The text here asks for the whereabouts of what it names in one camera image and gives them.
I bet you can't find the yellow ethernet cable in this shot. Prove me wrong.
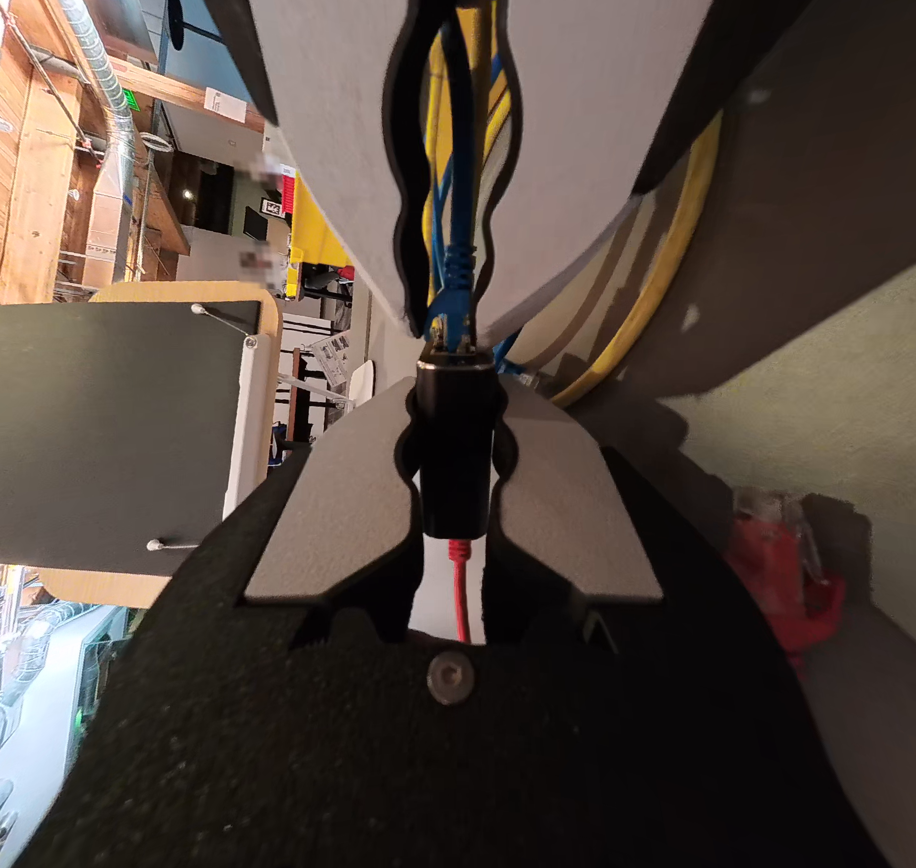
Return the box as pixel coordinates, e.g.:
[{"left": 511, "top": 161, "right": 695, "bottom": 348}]
[{"left": 421, "top": 1, "right": 725, "bottom": 411}]

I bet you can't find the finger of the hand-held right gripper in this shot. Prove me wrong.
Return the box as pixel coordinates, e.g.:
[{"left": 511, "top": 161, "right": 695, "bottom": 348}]
[
  {"left": 474, "top": 0, "right": 736, "bottom": 344},
  {"left": 236, "top": 0, "right": 430, "bottom": 341}
]

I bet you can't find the yellow plastic bin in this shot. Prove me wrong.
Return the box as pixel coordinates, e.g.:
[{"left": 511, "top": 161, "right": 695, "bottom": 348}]
[{"left": 286, "top": 174, "right": 353, "bottom": 301}]

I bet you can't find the red ethernet cable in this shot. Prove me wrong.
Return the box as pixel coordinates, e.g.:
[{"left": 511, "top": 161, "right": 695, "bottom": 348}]
[{"left": 447, "top": 487, "right": 849, "bottom": 658}]

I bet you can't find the printed paper sign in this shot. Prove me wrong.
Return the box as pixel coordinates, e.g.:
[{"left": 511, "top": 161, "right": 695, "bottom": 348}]
[{"left": 311, "top": 333, "right": 353, "bottom": 387}]

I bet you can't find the black ethernet port adapter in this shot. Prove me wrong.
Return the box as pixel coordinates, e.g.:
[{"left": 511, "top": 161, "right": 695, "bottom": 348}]
[{"left": 415, "top": 342, "right": 500, "bottom": 540}]

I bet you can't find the silver ventilation duct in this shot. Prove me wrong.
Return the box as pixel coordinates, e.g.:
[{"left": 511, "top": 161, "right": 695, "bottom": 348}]
[{"left": 39, "top": 0, "right": 155, "bottom": 289}]

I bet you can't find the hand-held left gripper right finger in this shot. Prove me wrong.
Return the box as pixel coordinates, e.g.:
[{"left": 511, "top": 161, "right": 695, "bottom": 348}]
[{"left": 481, "top": 374, "right": 665, "bottom": 643}]

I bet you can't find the blue ethernet cable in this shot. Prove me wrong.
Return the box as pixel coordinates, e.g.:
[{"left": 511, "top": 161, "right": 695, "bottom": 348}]
[{"left": 422, "top": 17, "right": 527, "bottom": 386}]

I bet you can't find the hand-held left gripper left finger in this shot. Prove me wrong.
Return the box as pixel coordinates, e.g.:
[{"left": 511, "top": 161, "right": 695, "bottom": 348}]
[{"left": 243, "top": 376, "right": 423, "bottom": 643}]

